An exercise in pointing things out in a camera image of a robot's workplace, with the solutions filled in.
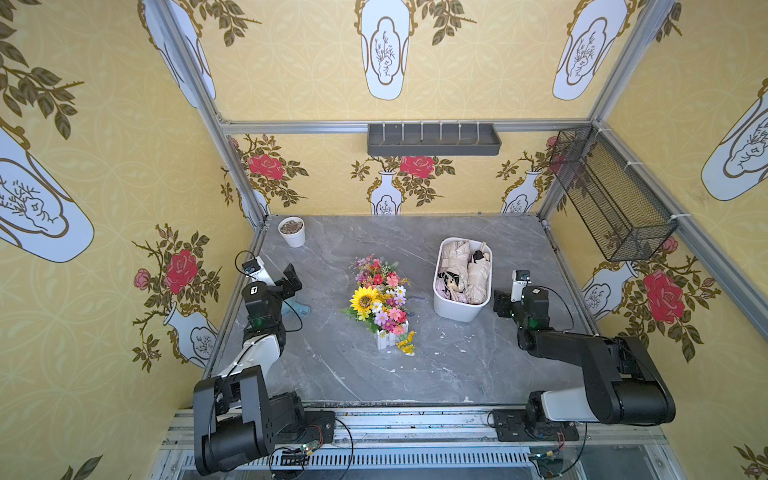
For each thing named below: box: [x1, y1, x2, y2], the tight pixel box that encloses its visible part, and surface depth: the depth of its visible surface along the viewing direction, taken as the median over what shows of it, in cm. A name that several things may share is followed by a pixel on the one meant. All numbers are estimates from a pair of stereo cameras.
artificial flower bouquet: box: [340, 254, 416, 356], surface depth 80 cm
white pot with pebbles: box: [278, 216, 306, 248], surface depth 112 cm
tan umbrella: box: [439, 240, 472, 280], surface depth 92 cm
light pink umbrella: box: [435, 272, 471, 304], surface depth 89 cm
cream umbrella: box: [464, 257, 491, 305], surface depth 88 cm
